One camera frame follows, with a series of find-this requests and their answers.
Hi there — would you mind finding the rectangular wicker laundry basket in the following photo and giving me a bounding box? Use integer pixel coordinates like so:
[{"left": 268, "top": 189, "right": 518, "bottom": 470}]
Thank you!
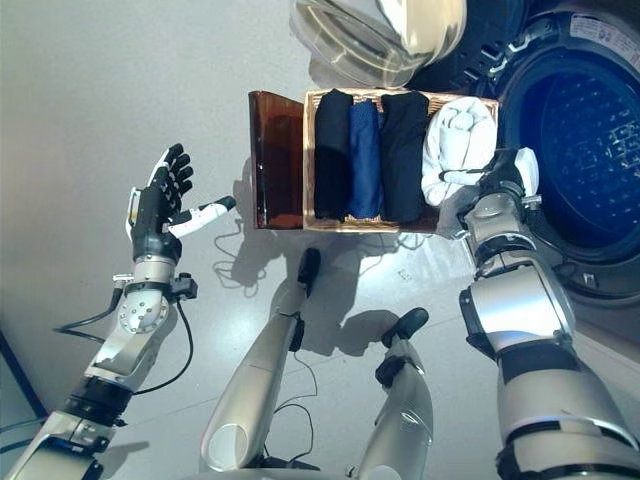
[{"left": 302, "top": 89, "right": 500, "bottom": 234}]

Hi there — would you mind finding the robot left leg silver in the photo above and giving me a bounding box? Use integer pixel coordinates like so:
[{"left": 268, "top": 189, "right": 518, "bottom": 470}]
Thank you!
[{"left": 199, "top": 247, "right": 322, "bottom": 474}]

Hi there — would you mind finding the white garment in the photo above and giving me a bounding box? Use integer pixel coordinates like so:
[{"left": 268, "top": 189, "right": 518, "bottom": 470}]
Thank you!
[{"left": 421, "top": 96, "right": 499, "bottom": 206}]

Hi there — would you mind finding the dark grey washing machine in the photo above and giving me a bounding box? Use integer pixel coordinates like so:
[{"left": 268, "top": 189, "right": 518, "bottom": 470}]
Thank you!
[{"left": 409, "top": 0, "right": 640, "bottom": 351}]

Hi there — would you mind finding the thin black leg cable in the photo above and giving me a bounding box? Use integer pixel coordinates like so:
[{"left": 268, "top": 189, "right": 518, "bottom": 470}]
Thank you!
[{"left": 272, "top": 349, "right": 320, "bottom": 461}]

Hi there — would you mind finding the round glass washer door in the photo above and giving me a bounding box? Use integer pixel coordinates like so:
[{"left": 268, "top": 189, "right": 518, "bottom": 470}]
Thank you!
[{"left": 288, "top": 0, "right": 469, "bottom": 89}]

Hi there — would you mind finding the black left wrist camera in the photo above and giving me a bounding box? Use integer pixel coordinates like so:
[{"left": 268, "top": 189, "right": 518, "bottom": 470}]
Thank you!
[{"left": 172, "top": 272, "right": 199, "bottom": 301}]

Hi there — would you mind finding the blue garment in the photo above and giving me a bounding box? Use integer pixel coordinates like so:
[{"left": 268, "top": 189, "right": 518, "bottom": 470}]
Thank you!
[{"left": 347, "top": 98, "right": 386, "bottom": 220}]

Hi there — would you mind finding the brown acrylic stand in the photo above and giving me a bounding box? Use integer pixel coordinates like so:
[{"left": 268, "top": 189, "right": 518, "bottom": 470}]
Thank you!
[{"left": 248, "top": 89, "right": 307, "bottom": 231}]

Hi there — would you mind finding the grey panel with black edge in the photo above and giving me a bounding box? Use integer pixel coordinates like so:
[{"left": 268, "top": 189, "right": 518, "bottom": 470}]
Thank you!
[{"left": 0, "top": 327, "right": 51, "bottom": 431}]

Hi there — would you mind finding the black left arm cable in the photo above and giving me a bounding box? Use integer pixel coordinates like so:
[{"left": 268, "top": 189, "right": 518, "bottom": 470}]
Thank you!
[{"left": 52, "top": 287, "right": 195, "bottom": 396}]

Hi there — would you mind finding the robot left hand black white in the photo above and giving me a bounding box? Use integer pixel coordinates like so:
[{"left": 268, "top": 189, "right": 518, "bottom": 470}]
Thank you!
[{"left": 123, "top": 143, "right": 237, "bottom": 264}]

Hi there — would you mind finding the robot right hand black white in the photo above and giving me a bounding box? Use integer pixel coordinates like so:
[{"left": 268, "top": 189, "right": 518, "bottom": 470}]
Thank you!
[{"left": 438, "top": 147, "right": 541, "bottom": 197}]

